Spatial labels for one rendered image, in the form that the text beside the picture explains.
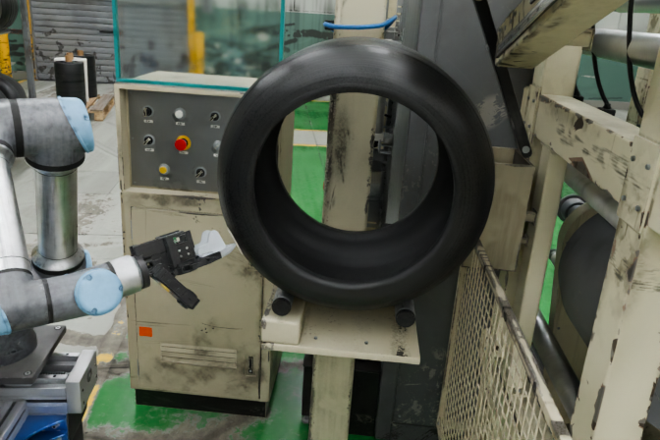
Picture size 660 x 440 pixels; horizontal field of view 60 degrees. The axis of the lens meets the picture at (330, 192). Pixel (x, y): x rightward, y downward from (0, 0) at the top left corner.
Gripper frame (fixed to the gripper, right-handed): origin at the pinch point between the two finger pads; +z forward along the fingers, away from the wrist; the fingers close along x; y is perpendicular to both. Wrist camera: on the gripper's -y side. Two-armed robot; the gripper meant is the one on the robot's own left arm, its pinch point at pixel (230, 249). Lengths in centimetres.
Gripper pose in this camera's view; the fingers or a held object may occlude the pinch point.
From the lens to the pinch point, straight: 125.3
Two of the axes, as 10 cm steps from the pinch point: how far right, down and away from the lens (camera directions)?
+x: -5.5, 0.5, 8.3
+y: -2.5, -9.6, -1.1
